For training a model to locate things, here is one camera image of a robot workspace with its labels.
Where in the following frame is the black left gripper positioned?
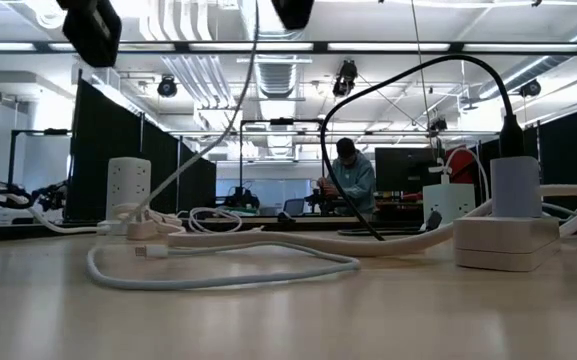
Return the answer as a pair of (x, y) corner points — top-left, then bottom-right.
(56, 0), (123, 69)

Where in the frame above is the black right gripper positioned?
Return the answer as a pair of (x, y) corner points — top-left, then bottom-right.
(270, 0), (316, 31)

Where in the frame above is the white tower power strip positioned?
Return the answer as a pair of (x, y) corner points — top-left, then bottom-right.
(105, 156), (153, 236)

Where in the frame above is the thin white USB cable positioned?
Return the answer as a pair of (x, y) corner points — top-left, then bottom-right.
(427, 146), (492, 204)

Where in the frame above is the short black USB cable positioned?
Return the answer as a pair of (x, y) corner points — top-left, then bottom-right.
(319, 53), (526, 243)

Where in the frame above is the white charging cable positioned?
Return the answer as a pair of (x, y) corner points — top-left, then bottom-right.
(85, 0), (362, 293)

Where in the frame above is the light blue USB charger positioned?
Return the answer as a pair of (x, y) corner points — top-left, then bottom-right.
(489, 155), (544, 219)

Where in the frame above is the black partition panel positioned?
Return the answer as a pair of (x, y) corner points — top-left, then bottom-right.
(66, 78), (218, 222)

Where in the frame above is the person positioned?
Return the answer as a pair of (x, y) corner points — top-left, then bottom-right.
(316, 137), (378, 221)

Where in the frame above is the black monitor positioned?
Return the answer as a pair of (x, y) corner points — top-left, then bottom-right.
(373, 146), (445, 195)

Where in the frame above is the black background robot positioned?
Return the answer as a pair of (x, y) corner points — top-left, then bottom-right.
(223, 184), (262, 211)

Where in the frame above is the grey laptop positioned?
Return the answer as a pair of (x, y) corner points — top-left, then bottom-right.
(282, 197), (307, 217)

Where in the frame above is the red bin stack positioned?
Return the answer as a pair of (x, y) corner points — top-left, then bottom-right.
(445, 146), (480, 186)

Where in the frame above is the mint green cube socket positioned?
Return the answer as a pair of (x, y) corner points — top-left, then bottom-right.
(421, 182), (477, 227)

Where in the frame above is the black metal frame stand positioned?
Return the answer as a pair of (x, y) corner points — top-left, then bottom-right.
(239, 117), (326, 202)
(7, 127), (73, 187)

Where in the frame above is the white tower strip cord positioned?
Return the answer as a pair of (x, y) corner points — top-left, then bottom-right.
(2, 192), (114, 236)

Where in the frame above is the black curtain wall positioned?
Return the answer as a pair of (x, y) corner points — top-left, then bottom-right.
(478, 99), (577, 221)

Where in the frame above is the pale green cube socket cord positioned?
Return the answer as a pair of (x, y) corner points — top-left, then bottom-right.
(541, 197), (577, 222)

